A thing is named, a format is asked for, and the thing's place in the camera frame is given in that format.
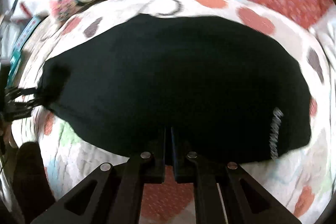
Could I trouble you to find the black pants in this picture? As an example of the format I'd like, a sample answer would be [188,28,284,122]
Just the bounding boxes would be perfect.
[38,14,311,163]

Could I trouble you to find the teal product box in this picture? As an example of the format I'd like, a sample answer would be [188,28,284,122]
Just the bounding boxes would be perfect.
[7,50,21,87]

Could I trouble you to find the pastel dotted teal box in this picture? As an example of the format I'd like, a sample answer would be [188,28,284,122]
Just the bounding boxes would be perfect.
[12,16,43,54]

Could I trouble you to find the white fluffy blanket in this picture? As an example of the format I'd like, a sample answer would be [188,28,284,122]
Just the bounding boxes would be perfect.
[309,3,336,88]

